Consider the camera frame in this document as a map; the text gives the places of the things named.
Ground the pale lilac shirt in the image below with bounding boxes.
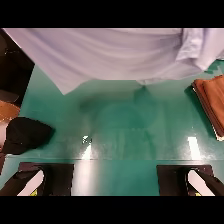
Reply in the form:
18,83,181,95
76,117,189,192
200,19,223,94
2,28,224,96

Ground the orange-brown folded garment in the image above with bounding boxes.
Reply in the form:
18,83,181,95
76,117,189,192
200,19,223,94
192,74,224,142

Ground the black garment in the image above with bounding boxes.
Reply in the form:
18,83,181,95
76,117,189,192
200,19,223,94
2,116,55,156

